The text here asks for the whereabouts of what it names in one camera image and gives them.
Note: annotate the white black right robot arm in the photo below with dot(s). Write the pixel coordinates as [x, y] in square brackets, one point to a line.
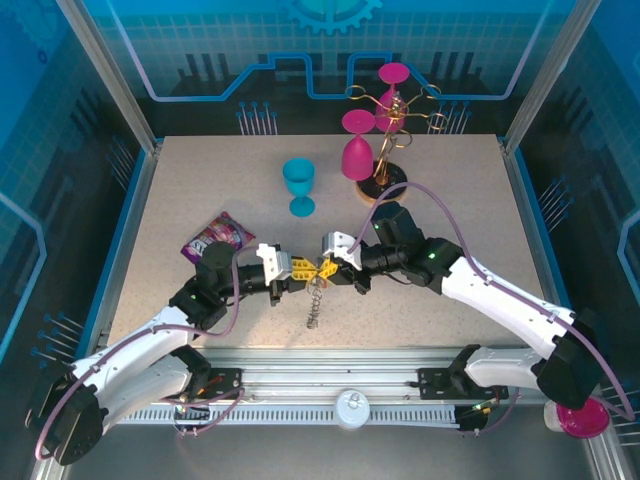
[500, 295]

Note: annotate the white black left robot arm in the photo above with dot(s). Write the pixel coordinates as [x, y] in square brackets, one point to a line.
[135, 345]

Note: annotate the purple snack packet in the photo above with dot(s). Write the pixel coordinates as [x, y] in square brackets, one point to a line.
[220, 235]

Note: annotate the pink plastic goblet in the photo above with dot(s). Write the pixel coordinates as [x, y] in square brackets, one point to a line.
[394, 73]
[357, 157]

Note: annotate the blue plastic goblet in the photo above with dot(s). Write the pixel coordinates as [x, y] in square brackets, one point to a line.
[299, 175]

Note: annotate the white round cap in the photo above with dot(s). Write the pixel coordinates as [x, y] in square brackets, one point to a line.
[352, 407]

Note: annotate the aluminium side rail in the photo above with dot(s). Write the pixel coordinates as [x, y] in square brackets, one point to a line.
[540, 240]
[127, 240]

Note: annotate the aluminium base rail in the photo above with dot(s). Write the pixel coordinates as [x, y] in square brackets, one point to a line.
[325, 370]

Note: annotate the aluminium frame post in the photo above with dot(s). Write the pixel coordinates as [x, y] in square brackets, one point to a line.
[110, 75]
[545, 75]

